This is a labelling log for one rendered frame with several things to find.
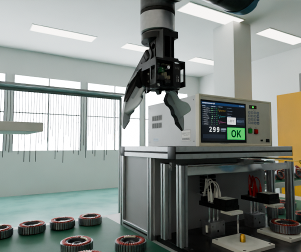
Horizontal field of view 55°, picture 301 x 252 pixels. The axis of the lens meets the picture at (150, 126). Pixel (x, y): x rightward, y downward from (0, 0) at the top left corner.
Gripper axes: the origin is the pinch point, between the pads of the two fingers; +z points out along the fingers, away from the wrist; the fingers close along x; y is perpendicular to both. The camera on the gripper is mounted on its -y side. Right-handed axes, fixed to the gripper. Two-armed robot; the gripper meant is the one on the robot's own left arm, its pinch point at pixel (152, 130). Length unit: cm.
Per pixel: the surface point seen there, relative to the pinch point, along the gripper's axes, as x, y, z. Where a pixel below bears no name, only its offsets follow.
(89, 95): 107, -380, -75
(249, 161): 70, -36, 10
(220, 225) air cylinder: 49, -33, 34
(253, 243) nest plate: 50, -17, 37
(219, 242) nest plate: 41, -24, 37
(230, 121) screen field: 57, -34, -7
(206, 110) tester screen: 44, -33, -11
